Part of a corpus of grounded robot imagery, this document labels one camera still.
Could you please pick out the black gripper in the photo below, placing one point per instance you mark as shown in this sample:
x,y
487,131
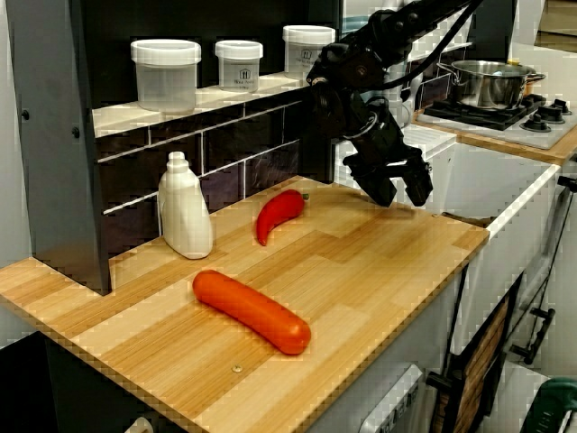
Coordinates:
x,y
383,153

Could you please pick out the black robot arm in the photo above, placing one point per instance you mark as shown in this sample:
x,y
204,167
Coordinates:
x,y
360,67

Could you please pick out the white sink basin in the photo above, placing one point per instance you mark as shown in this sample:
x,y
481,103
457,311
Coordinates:
x,y
487,189

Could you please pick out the grey faucet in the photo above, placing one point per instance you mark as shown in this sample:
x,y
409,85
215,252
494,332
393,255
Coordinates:
x,y
405,106

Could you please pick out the toy stove top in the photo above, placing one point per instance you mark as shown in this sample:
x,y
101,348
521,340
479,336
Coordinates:
x,y
496,124

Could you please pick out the red chili pepper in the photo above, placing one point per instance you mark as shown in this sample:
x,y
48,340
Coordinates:
x,y
279,212

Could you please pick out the steel cooking pot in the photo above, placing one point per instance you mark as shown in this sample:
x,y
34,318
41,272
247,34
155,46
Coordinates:
x,y
487,85

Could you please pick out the grey stove knob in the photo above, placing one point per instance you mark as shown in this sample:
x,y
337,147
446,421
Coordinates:
x,y
535,122
558,112

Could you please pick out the tall clear labelled jar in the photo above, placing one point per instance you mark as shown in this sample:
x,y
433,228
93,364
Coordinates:
x,y
302,49

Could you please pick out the teal plastic bin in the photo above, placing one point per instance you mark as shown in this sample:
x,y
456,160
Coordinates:
x,y
356,23

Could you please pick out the black framed wooden panel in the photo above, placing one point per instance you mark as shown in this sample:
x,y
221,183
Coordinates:
x,y
482,361

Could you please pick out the orange sausage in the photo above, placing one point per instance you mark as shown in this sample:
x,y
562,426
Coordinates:
x,y
252,311

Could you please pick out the small clear labelled jar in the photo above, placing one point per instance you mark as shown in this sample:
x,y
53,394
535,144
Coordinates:
x,y
239,67

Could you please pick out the white appliance front panel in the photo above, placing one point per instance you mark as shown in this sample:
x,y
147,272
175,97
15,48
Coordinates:
x,y
387,406

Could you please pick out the white plastic bottle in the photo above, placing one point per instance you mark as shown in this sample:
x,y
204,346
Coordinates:
x,y
185,216

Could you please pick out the wide clear plastic jar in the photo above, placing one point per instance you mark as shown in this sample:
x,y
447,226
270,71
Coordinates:
x,y
166,76

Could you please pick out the green object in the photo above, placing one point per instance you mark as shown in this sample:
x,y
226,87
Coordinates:
x,y
554,406

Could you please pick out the dark shelf unit with tiles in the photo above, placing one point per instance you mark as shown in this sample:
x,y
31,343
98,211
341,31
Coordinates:
x,y
58,158

